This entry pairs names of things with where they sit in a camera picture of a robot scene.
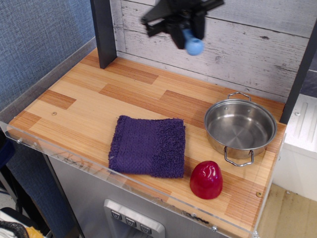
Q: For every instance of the clear acrylic guard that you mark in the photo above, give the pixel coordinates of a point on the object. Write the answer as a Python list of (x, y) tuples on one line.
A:
[(70, 115)]

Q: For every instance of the purple towel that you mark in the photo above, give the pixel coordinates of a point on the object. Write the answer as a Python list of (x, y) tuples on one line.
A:
[(152, 147)]

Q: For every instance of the stainless steel pot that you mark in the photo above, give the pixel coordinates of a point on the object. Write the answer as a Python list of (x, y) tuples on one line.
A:
[(239, 128)]

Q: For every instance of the white side cabinet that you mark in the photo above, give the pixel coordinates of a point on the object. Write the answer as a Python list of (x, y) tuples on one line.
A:
[(296, 168)]

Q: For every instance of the blue and grey spoon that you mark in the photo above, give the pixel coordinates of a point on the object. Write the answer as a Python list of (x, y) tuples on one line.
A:
[(193, 45)]

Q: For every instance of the silver control panel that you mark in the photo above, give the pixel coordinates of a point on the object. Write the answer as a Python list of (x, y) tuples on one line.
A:
[(127, 223)]

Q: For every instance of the stainless steel cabinet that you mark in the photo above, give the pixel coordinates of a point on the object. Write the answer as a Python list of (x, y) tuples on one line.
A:
[(87, 185)]

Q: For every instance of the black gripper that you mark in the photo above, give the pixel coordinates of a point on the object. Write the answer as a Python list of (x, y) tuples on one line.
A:
[(164, 15)]

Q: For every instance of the red plastic pepper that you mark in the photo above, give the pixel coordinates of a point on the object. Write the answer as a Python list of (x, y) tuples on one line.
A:
[(206, 180)]

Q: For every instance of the dark left post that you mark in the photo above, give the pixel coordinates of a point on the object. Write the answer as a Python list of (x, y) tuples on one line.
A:
[(104, 32)]

